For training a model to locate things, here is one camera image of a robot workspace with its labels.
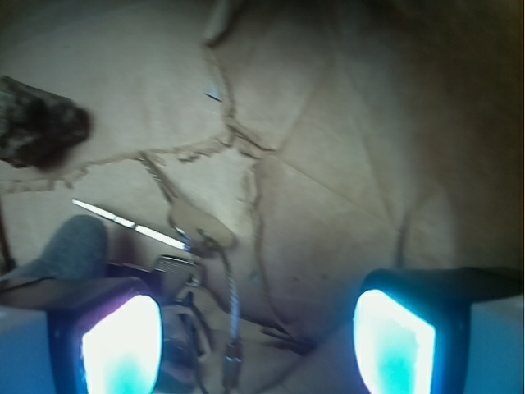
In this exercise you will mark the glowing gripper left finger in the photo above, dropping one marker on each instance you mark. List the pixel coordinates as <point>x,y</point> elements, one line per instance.
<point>79,336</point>

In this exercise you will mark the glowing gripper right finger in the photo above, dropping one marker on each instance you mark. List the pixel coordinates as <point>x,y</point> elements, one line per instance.
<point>455,330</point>

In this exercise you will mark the silver keys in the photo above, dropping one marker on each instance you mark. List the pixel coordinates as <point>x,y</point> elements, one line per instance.
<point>200,235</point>

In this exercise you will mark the grey plush bunny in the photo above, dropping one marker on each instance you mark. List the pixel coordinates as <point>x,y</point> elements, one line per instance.
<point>77,251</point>

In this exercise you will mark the brown rock chunk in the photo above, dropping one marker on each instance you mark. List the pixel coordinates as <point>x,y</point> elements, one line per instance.
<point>38,127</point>

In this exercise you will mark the brown paper bag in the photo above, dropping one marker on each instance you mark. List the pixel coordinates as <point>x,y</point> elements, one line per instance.
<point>332,138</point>

